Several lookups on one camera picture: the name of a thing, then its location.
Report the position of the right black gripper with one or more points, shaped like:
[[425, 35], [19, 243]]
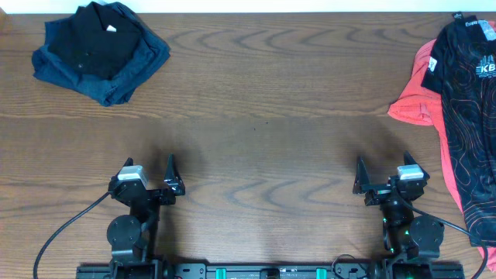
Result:
[[363, 179]]

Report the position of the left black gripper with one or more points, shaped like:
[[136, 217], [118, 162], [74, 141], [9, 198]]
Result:
[[175, 183]]

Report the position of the folded black shirt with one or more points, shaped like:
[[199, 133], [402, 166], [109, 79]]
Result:
[[96, 40]]

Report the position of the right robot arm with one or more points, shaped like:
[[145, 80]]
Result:
[[413, 241]]

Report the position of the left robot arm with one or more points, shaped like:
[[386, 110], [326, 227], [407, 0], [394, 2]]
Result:
[[133, 236]]

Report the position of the red t-shirt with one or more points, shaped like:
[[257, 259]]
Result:
[[421, 106]]

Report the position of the folded dark blue garment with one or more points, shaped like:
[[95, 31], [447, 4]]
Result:
[[150, 55]]

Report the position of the black patterned jersey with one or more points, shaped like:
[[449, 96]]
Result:
[[462, 70]]

